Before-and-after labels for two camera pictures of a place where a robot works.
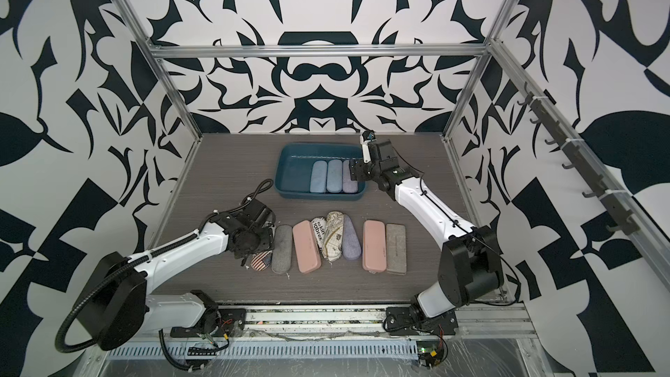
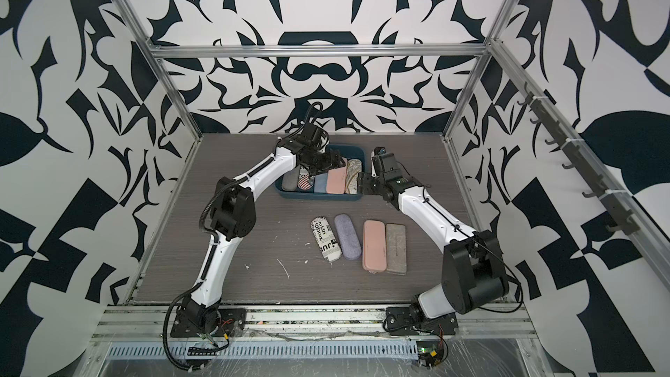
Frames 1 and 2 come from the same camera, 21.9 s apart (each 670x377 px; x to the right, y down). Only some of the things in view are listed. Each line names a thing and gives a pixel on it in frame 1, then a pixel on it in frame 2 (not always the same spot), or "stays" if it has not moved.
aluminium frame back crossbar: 319,51 stays
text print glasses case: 319,224 stays
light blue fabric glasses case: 318,177 stays
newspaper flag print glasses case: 262,261 to 305,181
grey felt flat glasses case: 396,258 stays
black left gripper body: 263,241 to 324,162
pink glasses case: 374,246 stays
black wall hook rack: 624,218 stays
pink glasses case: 307,249 to 336,181
